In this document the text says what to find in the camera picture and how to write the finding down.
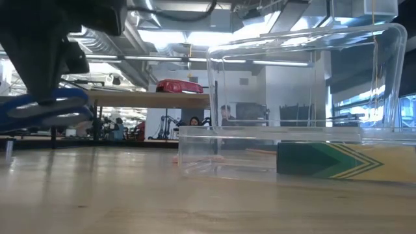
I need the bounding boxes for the black background panels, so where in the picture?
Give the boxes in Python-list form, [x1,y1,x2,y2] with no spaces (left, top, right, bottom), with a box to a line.
[279,103,315,127]

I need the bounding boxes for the yellow green crayon box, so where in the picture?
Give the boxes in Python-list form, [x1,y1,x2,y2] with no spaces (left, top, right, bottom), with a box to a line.
[276,142,416,184]

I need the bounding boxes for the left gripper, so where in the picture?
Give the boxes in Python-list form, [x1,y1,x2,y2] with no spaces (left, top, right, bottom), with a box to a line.
[0,0,127,105]

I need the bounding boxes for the clear plastic pencil case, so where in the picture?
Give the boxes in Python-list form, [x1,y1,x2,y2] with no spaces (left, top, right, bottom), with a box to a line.
[177,22,416,185]

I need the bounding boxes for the red stapler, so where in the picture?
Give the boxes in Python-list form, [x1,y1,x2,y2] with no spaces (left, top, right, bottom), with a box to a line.
[155,79,205,95]

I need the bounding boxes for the blue handled scissors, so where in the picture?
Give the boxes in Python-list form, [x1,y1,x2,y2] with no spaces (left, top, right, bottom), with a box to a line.
[0,87,94,134]

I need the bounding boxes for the wooden shelf with black legs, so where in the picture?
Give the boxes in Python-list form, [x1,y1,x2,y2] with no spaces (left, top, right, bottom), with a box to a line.
[50,81,218,153]

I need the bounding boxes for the black background monitor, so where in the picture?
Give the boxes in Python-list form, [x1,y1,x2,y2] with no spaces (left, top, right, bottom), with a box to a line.
[235,102,269,127]

